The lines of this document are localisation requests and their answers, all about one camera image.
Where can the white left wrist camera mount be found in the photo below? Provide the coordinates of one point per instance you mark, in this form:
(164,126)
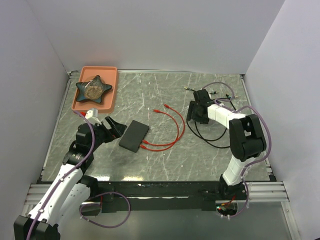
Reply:
(92,116)

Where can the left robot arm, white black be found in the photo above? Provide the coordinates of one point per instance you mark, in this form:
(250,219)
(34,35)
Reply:
(71,187)

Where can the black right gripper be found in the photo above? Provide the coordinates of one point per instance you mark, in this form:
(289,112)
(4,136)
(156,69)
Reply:
(192,106)

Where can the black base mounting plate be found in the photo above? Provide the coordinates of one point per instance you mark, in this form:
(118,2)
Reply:
(163,195)

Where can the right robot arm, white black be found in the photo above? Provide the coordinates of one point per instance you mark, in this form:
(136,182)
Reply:
(246,137)

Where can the dark star-shaped dish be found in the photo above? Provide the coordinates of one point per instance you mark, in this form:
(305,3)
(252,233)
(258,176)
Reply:
(92,90)

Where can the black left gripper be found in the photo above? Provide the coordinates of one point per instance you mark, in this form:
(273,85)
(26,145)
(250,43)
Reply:
(117,129)

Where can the black network switch box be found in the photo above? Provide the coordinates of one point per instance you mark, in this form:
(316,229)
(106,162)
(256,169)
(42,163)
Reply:
(133,136)

